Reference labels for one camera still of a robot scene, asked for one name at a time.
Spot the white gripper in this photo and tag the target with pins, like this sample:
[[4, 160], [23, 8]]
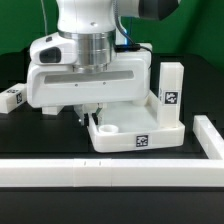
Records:
[[127, 78]]

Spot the white desk top tray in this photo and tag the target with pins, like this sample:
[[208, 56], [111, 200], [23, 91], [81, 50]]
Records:
[[132, 126]]

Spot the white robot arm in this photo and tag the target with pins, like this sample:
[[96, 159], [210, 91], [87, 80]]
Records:
[[91, 61]]

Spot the white L-shaped fence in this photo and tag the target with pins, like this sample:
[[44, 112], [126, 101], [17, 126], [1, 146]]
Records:
[[208, 172]]

